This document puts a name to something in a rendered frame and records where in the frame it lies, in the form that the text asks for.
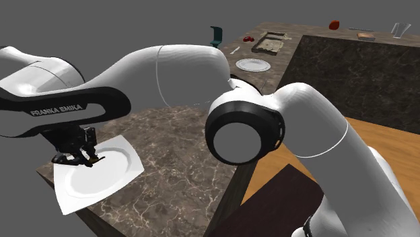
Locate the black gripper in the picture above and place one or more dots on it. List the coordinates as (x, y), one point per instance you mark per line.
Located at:
(67, 139)

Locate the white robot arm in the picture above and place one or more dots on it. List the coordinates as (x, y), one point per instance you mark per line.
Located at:
(183, 75)

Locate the square white plate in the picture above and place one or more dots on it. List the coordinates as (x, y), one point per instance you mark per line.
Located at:
(98, 183)

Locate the teal chair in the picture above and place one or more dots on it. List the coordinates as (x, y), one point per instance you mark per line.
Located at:
(217, 35)

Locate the white spoon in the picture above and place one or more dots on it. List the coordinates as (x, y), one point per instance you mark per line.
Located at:
(235, 50)

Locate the round white plate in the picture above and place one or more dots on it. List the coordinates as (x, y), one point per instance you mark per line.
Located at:
(253, 65)

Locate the dark red robot stand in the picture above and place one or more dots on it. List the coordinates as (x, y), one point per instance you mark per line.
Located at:
(272, 206)

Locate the small red object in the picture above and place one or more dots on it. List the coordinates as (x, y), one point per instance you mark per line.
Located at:
(248, 39)

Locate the brown rectangular tray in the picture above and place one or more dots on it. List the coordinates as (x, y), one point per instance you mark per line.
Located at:
(269, 43)

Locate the red apple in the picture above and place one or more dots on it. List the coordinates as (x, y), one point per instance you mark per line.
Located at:
(334, 25)

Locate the grey long knife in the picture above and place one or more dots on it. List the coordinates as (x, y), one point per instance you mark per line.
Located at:
(361, 29)

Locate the brown flat book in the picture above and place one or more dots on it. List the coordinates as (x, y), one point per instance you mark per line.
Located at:
(366, 36)

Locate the clear glass vase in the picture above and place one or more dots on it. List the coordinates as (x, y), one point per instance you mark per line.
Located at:
(399, 30)

